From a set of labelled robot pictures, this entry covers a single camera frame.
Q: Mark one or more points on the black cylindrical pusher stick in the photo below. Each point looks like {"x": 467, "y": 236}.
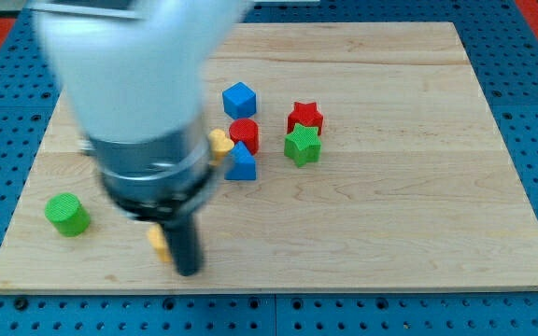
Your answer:
{"x": 184, "y": 245}

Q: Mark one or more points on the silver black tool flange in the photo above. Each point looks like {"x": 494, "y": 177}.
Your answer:
{"x": 164, "y": 178}

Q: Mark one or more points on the green cylinder block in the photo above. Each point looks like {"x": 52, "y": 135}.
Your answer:
{"x": 67, "y": 214}

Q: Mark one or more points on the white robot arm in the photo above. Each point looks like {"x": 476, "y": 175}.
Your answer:
{"x": 132, "y": 73}

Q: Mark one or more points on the yellow hexagon block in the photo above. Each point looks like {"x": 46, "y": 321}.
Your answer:
{"x": 158, "y": 243}

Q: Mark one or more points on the yellow heart block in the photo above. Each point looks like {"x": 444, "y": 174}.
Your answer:
{"x": 221, "y": 145}

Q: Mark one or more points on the blue triangle block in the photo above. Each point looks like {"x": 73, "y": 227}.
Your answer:
{"x": 244, "y": 164}

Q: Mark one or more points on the red cylinder block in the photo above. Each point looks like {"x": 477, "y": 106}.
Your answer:
{"x": 246, "y": 131}

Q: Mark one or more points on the blue cube block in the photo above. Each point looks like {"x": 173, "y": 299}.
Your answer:
{"x": 239, "y": 101}

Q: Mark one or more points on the green star block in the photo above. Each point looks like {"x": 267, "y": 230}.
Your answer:
{"x": 303, "y": 144}

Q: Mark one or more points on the red star block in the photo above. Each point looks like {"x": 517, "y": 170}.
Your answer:
{"x": 306, "y": 114}

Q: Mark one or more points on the wooden board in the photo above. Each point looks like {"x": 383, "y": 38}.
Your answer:
{"x": 414, "y": 190}

